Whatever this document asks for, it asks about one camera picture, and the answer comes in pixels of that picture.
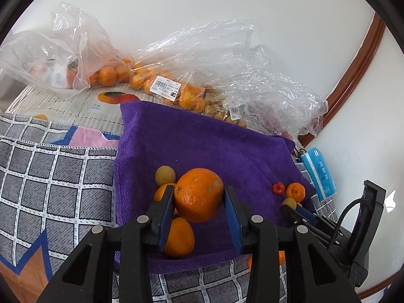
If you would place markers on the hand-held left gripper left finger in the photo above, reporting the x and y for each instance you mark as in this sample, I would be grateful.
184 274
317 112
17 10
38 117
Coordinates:
166 217

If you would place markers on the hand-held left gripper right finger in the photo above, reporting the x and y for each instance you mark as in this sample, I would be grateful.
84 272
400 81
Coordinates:
233 221

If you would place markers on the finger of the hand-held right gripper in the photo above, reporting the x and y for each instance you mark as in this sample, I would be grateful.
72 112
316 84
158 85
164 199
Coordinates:
303 210
288 212

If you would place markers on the yellow-green round fruit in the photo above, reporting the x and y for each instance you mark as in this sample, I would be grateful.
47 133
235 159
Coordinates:
164 175
288 202

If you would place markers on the small mandarin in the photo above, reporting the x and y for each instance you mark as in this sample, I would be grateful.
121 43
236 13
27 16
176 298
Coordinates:
281 258
295 192

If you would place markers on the smooth round orange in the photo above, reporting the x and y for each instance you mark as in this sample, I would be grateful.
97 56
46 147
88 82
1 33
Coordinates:
181 236

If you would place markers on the smooth oval orange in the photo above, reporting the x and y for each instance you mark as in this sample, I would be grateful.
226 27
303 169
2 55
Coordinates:
160 193

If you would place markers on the large bumpy orange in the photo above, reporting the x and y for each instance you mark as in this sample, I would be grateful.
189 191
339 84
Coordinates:
198 194

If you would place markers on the small red fruit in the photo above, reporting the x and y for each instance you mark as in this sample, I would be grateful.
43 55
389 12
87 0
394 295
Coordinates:
277 188

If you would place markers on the blue tissue packet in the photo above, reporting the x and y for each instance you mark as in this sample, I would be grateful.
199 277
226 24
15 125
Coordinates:
318 173

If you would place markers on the purple towel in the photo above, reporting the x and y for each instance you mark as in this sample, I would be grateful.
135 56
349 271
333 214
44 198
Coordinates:
205 145

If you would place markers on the grey checked star blanket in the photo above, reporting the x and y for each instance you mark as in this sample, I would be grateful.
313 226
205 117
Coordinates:
63 180

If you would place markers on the clear bag of golden berries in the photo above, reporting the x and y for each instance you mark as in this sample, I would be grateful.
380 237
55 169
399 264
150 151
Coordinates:
214 107

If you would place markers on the fruit-printed cloth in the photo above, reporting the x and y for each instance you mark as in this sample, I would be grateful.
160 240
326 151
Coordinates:
63 107

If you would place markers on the clear bag of kumquats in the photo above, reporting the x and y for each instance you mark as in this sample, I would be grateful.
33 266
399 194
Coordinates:
189 53

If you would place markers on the clear bag of mandarins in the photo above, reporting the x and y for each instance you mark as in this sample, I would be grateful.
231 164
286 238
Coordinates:
47 53

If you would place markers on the brown wooden door frame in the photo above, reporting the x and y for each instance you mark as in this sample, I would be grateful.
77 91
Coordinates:
363 63

